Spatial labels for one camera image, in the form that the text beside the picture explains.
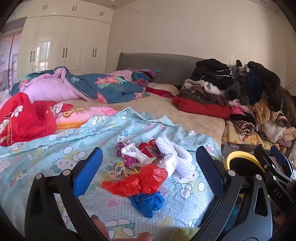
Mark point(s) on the pink cartoon glass door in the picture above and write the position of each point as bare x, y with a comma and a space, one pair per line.
9, 60

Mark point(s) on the white wardrobe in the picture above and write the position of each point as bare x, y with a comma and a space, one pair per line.
69, 34

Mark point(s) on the light blue cartoon cat sheet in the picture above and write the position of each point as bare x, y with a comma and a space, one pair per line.
57, 150

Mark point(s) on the person's dark teal pants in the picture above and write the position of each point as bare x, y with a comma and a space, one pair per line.
233, 215

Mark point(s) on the pink cloth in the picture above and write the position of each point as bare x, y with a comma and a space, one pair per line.
120, 73

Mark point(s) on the grey padded headboard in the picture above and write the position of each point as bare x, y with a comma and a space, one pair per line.
166, 67

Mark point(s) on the red flower print cloth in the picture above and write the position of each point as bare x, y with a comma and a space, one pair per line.
25, 120

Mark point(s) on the cream pillow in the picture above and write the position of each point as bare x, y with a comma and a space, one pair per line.
161, 86

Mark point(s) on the brown snack wrapper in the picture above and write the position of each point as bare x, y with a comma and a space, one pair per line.
158, 160

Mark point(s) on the yellow cartoon blanket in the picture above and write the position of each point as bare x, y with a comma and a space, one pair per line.
245, 139

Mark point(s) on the person's green fleece jacket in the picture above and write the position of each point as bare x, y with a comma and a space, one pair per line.
175, 235

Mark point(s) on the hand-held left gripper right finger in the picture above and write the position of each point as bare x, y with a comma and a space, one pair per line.
210, 171

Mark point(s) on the white foam fruit net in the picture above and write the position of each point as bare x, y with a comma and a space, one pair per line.
185, 166

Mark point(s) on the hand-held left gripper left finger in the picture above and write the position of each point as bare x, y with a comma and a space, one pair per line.
87, 171

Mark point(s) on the pile of folded clothes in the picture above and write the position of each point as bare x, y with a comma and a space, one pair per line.
203, 92

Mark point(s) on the blue floral quilt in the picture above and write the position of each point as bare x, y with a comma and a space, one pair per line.
111, 90

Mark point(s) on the red lace cloth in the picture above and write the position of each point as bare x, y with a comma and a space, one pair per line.
159, 93

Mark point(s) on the yellow rimmed black bin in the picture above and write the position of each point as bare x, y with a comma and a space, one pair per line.
238, 160

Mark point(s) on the red snack wrapper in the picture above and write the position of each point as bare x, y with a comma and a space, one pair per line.
148, 148

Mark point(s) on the red plastic bag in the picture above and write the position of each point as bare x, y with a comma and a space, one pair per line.
148, 180

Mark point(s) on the white printed snack wrapper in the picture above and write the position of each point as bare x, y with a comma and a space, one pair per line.
131, 150

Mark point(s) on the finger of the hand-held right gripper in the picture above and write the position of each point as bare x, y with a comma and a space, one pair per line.
283, 160
276, 185

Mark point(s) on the purple snack wrapper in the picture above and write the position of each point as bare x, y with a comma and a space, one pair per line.
127, 161

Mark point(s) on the yellow candy wrapper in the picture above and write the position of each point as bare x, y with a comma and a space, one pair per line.
122, 171

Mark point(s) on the person's left hand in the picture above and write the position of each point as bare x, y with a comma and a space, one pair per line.
100, 227

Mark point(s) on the colourful striped pillow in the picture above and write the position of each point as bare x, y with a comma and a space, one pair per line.
143, 76

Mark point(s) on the pink cartoon blanket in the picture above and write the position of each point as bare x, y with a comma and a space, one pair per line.
81, 115

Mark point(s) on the beige bedspread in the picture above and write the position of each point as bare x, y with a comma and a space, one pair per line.
185, 115

